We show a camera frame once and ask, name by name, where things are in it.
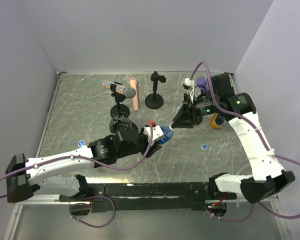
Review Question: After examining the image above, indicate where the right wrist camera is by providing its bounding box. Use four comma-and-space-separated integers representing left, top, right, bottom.
181, 78, 196, 101

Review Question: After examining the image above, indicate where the glitter microphone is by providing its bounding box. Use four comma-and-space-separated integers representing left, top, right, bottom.
101, 80, 137, 99

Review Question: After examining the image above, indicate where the shock mount stand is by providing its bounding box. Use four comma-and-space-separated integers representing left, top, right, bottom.
109, 114, 139, 136

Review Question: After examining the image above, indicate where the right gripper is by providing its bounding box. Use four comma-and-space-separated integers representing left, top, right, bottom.
171, 93, 219, 129

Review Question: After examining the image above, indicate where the orange bottle cap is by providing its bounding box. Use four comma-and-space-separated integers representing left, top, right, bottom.
201, 144, 208, 150

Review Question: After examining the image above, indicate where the blue clear bottle cap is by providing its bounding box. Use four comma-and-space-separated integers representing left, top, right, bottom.
77, 140, 86, 148

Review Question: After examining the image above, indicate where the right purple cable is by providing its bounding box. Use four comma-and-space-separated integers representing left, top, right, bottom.
189, 60, 300, 221

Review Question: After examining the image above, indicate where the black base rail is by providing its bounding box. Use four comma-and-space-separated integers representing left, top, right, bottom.
59, 182, 237, 213

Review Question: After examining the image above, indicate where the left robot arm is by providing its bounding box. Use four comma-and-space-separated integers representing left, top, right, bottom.
5, 124, 164, 203

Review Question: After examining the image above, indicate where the glitter microphone stand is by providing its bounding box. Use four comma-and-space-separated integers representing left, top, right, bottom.
110, 82, 130, 118

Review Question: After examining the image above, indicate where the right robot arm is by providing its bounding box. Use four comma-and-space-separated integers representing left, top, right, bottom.
171, 73, 296, 204

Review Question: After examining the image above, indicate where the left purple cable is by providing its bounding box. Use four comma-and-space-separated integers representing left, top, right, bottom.
0, 126, 155, 201

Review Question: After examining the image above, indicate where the orange juice bottle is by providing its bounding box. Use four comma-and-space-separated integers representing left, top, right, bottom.
209, 113, 225, 130

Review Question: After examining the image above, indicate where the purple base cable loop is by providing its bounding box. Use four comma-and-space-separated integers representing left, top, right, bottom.
69, 194, 117, 228

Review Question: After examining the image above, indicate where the pink microphone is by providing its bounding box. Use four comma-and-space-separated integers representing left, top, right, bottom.
129, 76, 140, 113

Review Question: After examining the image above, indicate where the blue label water bottle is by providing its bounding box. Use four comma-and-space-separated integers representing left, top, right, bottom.
158, 125, 175, 145

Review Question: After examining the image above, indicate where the purple microphone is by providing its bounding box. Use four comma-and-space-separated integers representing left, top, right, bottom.
196, 77, 209, 93

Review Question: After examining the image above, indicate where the empty clip stand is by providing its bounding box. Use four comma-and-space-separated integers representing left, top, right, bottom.
145, 71, 167, 110

